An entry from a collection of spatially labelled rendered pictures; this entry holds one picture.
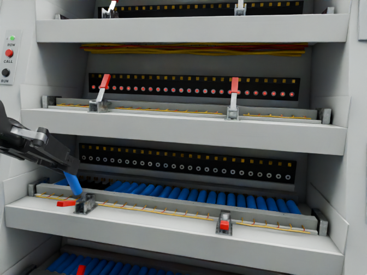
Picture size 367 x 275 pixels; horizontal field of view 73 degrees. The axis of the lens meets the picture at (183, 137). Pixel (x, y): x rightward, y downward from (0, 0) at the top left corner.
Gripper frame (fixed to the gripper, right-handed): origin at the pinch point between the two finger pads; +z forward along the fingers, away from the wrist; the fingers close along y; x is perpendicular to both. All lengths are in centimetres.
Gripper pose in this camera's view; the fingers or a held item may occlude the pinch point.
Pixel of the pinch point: (60, 162)
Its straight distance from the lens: 50.3
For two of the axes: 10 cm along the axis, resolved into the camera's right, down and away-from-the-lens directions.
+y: -9.8, -0.7, 1.8
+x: -1.3, 9.2, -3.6
